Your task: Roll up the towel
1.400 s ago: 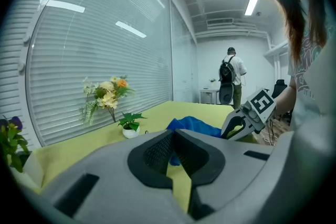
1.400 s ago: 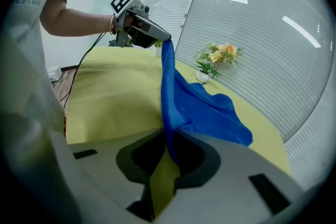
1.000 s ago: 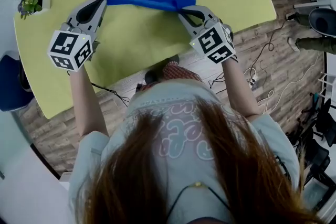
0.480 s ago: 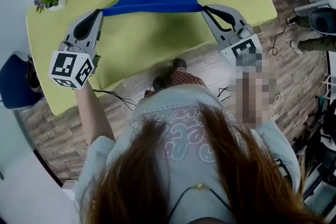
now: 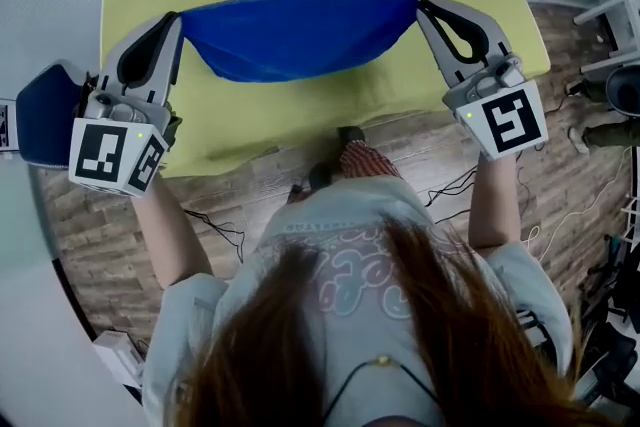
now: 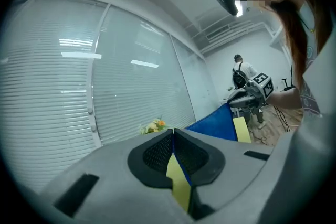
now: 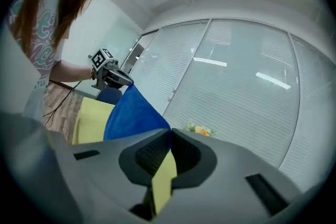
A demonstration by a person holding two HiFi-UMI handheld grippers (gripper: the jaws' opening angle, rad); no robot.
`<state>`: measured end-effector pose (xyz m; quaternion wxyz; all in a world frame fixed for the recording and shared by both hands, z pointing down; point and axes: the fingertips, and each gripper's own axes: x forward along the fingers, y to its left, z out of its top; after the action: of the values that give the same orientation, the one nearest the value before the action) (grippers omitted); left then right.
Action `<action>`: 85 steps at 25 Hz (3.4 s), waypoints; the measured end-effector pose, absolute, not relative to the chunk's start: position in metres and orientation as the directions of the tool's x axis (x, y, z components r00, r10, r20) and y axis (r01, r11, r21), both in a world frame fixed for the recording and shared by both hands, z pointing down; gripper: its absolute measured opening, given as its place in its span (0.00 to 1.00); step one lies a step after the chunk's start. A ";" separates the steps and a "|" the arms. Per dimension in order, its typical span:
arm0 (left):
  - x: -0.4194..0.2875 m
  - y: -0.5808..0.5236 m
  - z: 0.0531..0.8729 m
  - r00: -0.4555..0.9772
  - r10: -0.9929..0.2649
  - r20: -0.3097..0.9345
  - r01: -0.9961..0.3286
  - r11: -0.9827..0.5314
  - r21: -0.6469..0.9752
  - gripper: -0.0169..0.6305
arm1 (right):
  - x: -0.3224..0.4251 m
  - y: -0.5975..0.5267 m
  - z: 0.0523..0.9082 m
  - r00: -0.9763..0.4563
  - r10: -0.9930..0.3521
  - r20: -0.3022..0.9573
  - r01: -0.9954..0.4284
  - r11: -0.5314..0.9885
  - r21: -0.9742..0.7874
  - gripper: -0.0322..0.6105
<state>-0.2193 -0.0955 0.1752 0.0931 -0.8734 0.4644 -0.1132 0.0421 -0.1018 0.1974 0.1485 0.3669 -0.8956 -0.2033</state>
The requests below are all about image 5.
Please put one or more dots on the person's right forearm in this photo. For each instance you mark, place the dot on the person's right forearm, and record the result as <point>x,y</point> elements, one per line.
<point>492,205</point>

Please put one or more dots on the person's pale printed t-shirt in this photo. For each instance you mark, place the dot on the person's pale printed t-shirt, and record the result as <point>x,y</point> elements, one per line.
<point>350,200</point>

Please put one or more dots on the person's red checked trousers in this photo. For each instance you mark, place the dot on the person's red checked trousers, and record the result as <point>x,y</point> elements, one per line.
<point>365,160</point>

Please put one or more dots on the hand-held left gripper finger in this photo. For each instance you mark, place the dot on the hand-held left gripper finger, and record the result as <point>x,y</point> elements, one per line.
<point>167,65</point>
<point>117,65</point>

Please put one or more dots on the person's dark shoe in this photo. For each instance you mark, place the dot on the person's dark shoe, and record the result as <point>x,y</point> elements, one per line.
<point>320,175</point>
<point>350,133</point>

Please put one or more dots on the white table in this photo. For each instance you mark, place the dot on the white table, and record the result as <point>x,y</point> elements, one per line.
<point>605,12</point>

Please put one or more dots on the blue chair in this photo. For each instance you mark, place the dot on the blue chair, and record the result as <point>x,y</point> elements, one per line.
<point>45,115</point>

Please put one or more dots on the black white patterned card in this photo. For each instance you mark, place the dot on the black white patterned card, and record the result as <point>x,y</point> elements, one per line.
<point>6,125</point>

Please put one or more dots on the yellow-green tablecloth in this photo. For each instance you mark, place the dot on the yellow-green tablecloth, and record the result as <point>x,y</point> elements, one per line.
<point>300,110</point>

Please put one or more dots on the person's left dark shoe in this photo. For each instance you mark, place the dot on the person's left dark shoe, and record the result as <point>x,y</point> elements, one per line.
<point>320,175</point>

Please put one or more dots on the person's left forearm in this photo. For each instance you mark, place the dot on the person's left forearm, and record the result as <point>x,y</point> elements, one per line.
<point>170,235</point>

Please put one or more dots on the blue cloth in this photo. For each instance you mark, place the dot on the blue cloth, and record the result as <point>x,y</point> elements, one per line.
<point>300,35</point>

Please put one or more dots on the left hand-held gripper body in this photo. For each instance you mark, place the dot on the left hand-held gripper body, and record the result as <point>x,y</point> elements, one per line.
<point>100,155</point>

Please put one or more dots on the person's right dark shoe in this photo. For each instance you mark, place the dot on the person's right dark shoe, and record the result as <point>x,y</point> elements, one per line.
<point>350,133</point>

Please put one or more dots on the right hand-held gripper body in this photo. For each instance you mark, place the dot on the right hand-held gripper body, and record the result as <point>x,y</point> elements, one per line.
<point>510,120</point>

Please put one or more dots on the black equipment pile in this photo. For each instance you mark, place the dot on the black equipment pile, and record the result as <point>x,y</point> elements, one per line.
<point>625,295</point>

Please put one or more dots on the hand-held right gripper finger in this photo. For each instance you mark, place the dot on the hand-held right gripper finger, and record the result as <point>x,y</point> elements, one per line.
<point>445,65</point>
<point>492,40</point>

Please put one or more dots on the grey round chair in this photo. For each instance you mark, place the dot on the grey round chair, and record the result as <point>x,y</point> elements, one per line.
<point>625,90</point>

